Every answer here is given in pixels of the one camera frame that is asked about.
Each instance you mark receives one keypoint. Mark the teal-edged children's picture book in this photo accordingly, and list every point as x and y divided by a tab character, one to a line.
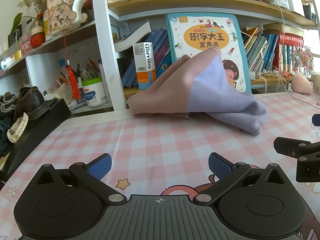
207	35

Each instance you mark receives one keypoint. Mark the pink checked tablecloth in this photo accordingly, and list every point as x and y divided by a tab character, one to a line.
150	140

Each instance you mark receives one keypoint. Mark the row of blue books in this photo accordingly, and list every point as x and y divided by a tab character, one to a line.
160	45

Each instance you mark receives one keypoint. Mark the dark shoe with white trim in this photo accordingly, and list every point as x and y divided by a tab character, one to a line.
7	105

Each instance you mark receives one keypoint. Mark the bunch of coloured pencils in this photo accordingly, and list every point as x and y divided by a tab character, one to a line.
87	71

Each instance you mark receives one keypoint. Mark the row of slanted thin books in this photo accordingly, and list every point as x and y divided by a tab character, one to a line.
260	52

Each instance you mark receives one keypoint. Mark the white wooden bookshelf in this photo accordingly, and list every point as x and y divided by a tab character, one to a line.
105	42

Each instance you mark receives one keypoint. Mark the white canvas pouch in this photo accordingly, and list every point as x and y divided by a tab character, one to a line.
61	93

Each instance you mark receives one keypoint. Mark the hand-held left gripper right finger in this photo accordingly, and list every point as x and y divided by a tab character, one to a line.
220	166

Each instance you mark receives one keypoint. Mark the brown leather shoe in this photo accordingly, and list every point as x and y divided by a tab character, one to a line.
30	102

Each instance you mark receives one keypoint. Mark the pink floral paper charm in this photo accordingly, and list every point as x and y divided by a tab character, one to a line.
57	17

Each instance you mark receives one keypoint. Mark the green plant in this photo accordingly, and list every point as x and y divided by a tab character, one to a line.
16	23

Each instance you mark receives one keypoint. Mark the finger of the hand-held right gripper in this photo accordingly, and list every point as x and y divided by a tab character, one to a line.
307	150
317	120

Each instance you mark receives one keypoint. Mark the red tassel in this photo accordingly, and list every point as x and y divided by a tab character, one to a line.
73	82

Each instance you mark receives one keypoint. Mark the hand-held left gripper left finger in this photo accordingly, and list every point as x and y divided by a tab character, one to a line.
100	166

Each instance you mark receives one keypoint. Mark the black box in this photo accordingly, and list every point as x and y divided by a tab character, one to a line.
37	132

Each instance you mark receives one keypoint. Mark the white can with green lid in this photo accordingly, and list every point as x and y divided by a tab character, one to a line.
93	95

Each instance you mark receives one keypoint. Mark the pink and lavender sweater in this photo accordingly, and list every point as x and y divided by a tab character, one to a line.
170	92

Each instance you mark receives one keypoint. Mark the pink plush toy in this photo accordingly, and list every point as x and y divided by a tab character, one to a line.
301	83

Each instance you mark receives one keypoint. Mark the white and orange carton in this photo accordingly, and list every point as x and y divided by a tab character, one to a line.
145	65

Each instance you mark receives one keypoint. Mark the colourful bead ornament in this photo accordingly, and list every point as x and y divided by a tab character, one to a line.
300	60

